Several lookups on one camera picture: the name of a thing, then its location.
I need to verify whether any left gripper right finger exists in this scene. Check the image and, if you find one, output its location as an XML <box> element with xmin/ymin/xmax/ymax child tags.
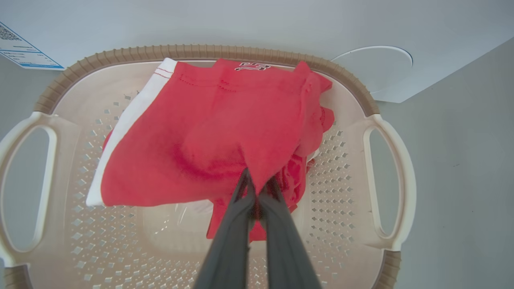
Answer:
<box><xmin>258</xmin><ymin>177</ymin><xmax>322</xmax><ymax>289</ymax></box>

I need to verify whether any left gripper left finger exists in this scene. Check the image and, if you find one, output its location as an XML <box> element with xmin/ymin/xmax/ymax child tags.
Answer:
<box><xmin>194</xmin><ymin>169</ymin><xmax>256</xmax><ymax>289</ymax></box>

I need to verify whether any red and white garment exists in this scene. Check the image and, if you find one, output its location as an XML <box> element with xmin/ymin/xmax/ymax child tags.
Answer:
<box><xmin>86</xmin><ymin>57</ymin><xmax>335</xmax><ymax>242</ymax></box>

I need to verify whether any cream perforated laundry basket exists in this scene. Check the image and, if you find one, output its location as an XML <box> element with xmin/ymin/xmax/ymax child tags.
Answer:
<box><xmin>0</xmin><ymin>44</ymin><xmax>417</xmax><ymax>289</ymax></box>

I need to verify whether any white front-load washing machine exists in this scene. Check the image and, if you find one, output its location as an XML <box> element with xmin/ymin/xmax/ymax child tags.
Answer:
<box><xmin>0</xmin><ymin>0</ymin><xmax>514</xmax><ymax>104</ymax></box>

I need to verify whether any blue energy label sticker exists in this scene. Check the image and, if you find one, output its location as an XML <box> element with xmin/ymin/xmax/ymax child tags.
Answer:
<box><xmin>0</xmin><ymin>22</ymin><xmax>65</xmax><ymax>71</ymax></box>

